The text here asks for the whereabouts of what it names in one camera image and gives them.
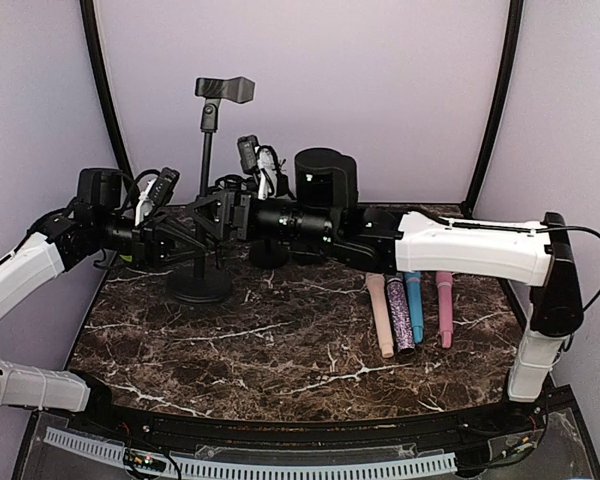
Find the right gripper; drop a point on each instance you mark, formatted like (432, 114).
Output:
(216, 230)

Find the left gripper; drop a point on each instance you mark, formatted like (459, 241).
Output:
(149, 241)

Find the black tripod mic stand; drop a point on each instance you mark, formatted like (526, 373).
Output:
(228, 212)

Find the black round-base stand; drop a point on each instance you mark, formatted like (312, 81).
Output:
(267, 254)
(308, 257)
(198, 284)

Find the beige microphone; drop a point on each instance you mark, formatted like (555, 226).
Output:
(375, 284)

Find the blue microphone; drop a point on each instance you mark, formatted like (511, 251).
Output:
(414, 297)

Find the pink microphone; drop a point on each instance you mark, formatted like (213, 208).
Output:
(444, 284)

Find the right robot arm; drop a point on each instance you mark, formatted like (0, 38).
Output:
(389, 241)

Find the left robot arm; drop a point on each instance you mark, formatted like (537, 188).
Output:
(94, 220)

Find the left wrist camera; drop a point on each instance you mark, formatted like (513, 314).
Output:
(157, 193)

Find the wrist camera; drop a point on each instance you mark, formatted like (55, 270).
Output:
(157, 193)
(264, 168)

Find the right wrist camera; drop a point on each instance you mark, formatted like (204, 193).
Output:
(264, 168)

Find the black frame post left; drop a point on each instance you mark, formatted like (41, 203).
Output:
(104, 93)

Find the black frame post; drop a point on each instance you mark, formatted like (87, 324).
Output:
(500, 93)
(104, 93)

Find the white cable duct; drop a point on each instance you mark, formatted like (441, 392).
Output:
(226, 463)

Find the black frame post right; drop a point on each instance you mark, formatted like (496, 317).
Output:
(500, 93)

